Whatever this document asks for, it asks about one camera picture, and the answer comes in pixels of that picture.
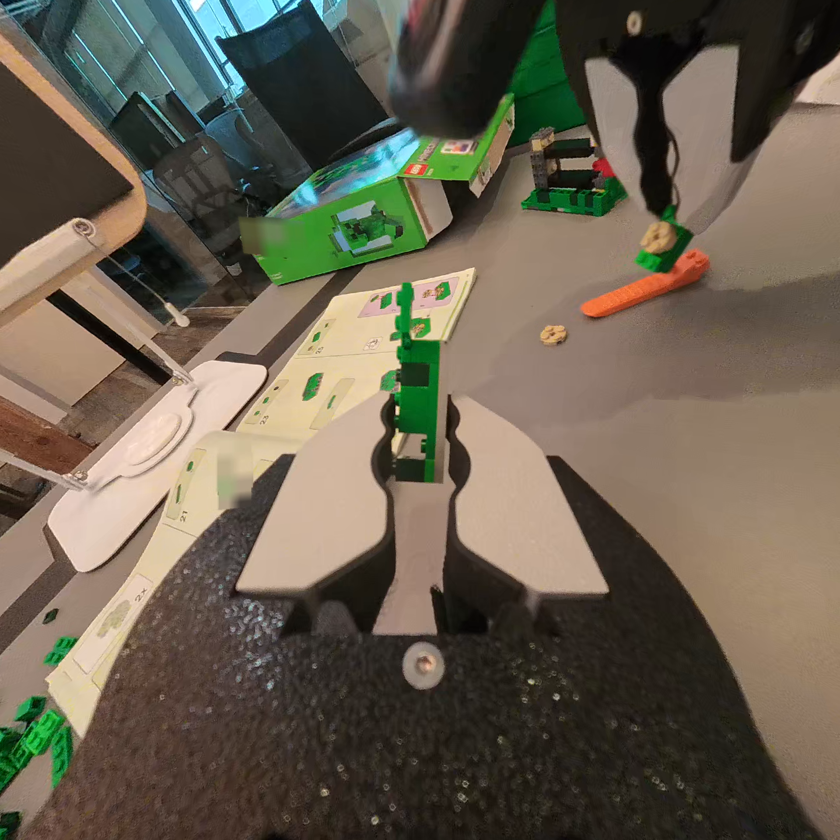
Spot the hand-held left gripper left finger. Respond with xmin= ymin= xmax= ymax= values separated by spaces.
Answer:
xmin=234 ymin=391 xmax=398 ymax=605

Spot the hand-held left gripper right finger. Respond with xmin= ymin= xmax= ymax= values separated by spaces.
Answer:
xmin=448 ymin=394 xmax=610 ymax=602

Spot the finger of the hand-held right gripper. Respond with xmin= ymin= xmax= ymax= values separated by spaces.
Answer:
xmin=583 ymin=39 xmax=680 ymax=217
xmin=676 ymin=45 xmax=812 ymax=237

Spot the small green brick tan stud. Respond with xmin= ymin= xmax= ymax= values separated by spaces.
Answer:
xmin=634 ymin=205 xmax=694 ymax=274

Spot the green brick assembly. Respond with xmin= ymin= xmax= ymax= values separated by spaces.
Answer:
xmin=392 ymin=282 xmax=442 ymax=484

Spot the grey desk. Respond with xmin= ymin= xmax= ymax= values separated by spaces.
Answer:
xmin=0 ymin=98 xmax=840 ymax=840

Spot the green plastic bin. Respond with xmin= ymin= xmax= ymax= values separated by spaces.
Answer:
xmin=511 ymin=0 xmax=592 ymax=134

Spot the black and green brick build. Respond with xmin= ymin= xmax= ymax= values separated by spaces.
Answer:
xmin=521 ymin=128 xmax=628 ymax=217

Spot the orange brick separator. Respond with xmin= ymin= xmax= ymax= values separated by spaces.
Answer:
xmin=581 ymin=251 xmax=710 ymax=319

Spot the brick instruction booklet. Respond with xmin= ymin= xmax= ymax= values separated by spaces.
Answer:
xmin=45 ymin=267 xmax=478 ymax=739

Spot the green toy set box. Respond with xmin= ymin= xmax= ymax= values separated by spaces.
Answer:
xmin=246 ymin=94 xmax=517 ymax=287

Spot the black office chair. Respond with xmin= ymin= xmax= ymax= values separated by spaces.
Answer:
xmin=217 ymin=0 xmax=396 ymax=173

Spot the pile of loose green bricks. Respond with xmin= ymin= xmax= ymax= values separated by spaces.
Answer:
xmin=0 ymin=607 xmax=77 ymax=840

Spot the glass partition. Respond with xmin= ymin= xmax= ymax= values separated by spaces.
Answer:
xmin=20 ymin=0 xmax=408 ymax=309

